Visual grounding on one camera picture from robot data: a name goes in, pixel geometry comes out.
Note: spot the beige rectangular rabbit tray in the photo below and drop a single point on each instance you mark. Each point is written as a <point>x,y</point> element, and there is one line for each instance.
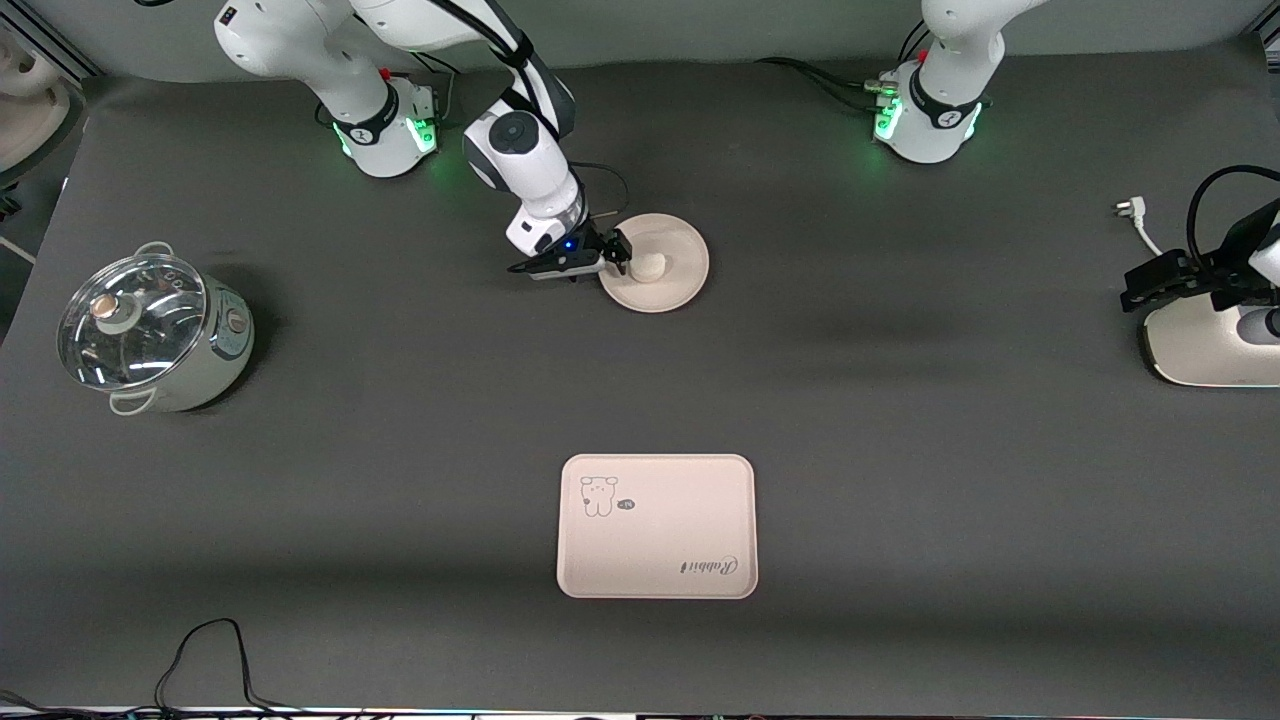
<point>657,540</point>

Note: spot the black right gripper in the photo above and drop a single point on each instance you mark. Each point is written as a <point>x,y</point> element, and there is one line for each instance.
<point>594,243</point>

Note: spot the white steamed bun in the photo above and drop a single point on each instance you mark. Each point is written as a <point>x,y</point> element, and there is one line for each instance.
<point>648,267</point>

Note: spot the aluminium frame rail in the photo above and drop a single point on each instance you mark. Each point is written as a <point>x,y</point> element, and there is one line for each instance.
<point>1270,40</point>
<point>50,40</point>

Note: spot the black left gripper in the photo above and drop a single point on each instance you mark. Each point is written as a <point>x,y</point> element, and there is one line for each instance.
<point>1213,270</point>

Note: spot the glass pot lid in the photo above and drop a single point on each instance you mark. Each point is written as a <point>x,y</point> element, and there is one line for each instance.
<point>130,325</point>

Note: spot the pale green electric pot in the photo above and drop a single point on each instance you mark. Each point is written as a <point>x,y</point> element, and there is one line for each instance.
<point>215,360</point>

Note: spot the round beige plate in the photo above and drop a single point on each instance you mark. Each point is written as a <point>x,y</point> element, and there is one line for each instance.
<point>685,250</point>

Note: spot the cream round stand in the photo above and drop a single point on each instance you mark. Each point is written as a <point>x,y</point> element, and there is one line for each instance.
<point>30,110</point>

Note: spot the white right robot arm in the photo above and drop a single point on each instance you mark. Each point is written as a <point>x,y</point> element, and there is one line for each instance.
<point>530,165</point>

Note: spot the white toaster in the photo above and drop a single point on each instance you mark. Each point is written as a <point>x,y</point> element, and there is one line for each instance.
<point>1200,350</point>

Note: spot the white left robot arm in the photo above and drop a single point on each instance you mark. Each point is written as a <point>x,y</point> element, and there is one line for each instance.
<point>935,110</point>

